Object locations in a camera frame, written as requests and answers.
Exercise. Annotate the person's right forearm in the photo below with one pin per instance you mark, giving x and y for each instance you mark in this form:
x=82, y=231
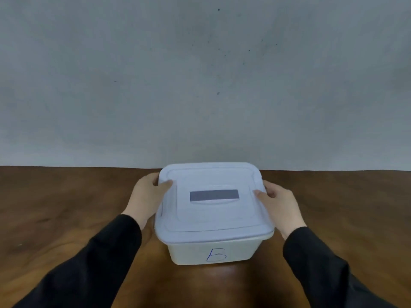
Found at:
x=327, y=272

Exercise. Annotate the person's left forearm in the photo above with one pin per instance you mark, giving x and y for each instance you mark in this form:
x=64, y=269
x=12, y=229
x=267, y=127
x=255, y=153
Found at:
x=86, y=266

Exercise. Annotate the person's right thumb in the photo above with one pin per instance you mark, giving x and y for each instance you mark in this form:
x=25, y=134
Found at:
x=261, y=196

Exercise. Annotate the pale blue box lid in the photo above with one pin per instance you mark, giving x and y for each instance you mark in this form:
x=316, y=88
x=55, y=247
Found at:
x=212, y=202

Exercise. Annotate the person's left hand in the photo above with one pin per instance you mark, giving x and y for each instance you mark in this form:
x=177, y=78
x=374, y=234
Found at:
x=143, y=199

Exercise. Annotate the white plastic storage box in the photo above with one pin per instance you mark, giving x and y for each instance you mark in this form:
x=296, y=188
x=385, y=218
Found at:
x=212, y=251

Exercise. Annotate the person's left thumb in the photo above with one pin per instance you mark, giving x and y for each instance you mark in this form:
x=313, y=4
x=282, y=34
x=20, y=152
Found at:
x=163, y=187

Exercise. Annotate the person's right hand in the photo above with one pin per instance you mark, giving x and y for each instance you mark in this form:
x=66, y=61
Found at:
x=284, y=211

